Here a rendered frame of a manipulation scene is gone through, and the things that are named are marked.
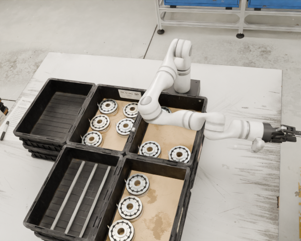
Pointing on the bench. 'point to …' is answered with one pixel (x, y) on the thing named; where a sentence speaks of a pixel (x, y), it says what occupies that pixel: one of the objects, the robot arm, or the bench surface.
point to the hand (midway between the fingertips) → (296, 136)
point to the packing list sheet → (14, 118)
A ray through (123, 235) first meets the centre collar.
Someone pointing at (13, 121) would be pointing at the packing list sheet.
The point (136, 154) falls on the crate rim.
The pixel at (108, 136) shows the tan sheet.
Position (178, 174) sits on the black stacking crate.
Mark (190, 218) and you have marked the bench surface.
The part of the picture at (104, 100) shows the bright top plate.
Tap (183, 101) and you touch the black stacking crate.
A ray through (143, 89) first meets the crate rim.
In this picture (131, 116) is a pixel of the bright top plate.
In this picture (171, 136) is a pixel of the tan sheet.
